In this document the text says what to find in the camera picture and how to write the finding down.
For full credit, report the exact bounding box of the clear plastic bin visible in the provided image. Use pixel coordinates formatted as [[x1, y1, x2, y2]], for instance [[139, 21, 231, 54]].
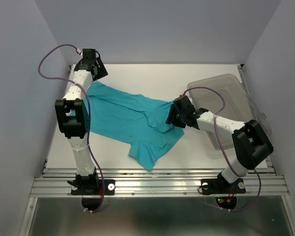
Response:
[[187, 74, 271, 136]]

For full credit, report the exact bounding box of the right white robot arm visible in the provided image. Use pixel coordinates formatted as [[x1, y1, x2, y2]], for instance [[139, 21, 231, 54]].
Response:
[[166, 95, 274, 195]]

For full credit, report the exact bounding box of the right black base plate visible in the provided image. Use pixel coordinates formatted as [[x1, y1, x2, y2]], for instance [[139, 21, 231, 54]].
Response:
[[198, 178, 246, 196]]

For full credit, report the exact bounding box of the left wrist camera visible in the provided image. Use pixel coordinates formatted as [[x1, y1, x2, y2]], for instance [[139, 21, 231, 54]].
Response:
[[81, 48, 98, 59]]

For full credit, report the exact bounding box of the purple cable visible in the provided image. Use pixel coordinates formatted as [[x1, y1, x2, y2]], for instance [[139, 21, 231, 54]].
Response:
[[37, 44, 106, 214], [180, 86, 263, 213]]

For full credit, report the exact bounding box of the turquoise t shirt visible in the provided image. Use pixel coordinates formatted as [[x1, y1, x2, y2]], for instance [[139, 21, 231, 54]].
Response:
[[87, 82, 184, 170]]

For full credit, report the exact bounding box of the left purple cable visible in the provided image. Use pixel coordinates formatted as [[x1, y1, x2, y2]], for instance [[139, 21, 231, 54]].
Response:
[[37, 44, 106, 214]]

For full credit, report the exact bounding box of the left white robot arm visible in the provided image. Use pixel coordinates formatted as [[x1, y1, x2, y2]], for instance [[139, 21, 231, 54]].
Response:
[[55, 56, 108, 195]]

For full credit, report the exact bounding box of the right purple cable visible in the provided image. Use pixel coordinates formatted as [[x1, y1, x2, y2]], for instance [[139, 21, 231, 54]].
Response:
[[180, 86, 263, 213]]

